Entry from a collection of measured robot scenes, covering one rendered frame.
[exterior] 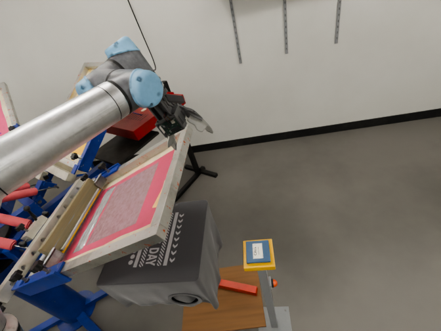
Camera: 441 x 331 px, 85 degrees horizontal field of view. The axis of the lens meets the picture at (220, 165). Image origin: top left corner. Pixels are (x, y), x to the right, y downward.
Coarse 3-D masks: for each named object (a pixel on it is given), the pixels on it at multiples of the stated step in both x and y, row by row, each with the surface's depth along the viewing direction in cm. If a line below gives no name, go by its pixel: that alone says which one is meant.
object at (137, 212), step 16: (144, 192) 97; (112, 208) 106; (128, 208) 97; (144, 208) 88; (96, 224) 105; (112, 224) 96; (128, 224) 88; (144, 224) 81; (96, 240) 94; (64, 256) 103
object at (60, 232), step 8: (88, 184) 123; (80, 192) 117; (88, 192) 121; (72, 200) 114; (80, 200) 115; (88, 200) 119; (72, 208) 111; (80, 208) 114; (64, 216) 106; (72, 216) 109; (56, 224) 103; (64, 224) 105; (72, 224) 108; (56, 232) 101; (64, 232) 104; (48, 240) 97; (56, 240) 100; (64, 240) 102; (40, 248) 95; (48, 248) 96; (56, 248) 99
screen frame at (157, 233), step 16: (160, 144) 115; (144, 160) 122; (176, 160) 91; (112, 176) 130; (176, 176) 86; (176, 192) 82; (160, 208) 74; (160, 224) 70; (128, 240) 73; (144, 240) 69; (160, 240) 69; (96, 256) 78; (112, 256) 76; (64, 272) 86; (80, 272) 85
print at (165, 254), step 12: (180, 216) 129; (168, 228) 124; (180, 228) 123; (168, 240) 118; (144, 252) 116; (156, 252) 115; (168, 252) 113; (132, 264) 113; (144, 264) 111; (156, 264) 110; (168, 264) 109
